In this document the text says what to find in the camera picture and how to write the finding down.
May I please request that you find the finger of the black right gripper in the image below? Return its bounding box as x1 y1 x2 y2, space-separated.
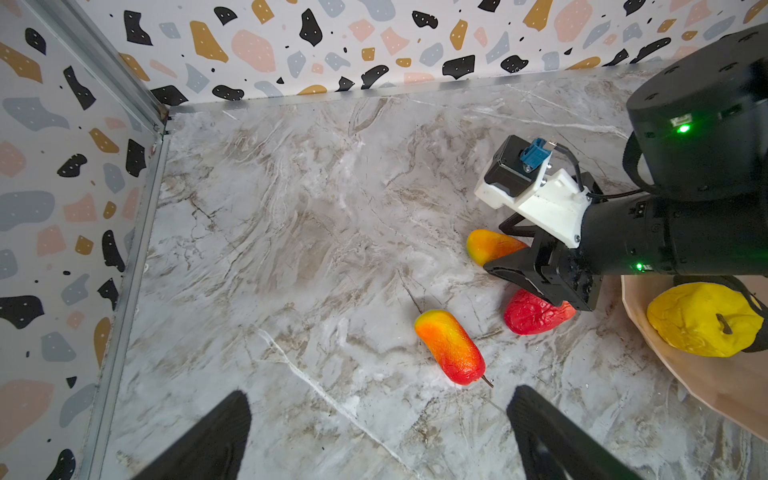
483 248 564 300
499 213 541 237

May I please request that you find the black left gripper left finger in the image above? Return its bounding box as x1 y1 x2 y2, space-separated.
135 390 252 480

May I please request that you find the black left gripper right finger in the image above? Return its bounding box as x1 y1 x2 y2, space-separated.
506 385 640 480

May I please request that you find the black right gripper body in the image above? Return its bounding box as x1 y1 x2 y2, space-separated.
537 195 675 311

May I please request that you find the fake mango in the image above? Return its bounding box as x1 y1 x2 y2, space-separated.
414 310 493 387
466 229 528 266

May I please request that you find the fake red strawberry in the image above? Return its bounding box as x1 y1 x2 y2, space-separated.
504 289 577 336

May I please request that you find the fake yellow lemon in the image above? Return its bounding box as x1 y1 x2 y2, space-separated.
646 282 764 358

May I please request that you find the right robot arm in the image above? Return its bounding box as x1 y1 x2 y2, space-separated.
476 24 767 311

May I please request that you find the pink wavy fruit bowl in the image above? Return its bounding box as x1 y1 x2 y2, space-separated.
621 275 767 441

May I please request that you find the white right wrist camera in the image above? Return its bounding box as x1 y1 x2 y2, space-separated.
474 135 592 249

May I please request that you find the aluminium corner post left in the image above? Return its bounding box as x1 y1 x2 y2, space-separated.
25 0 169 134

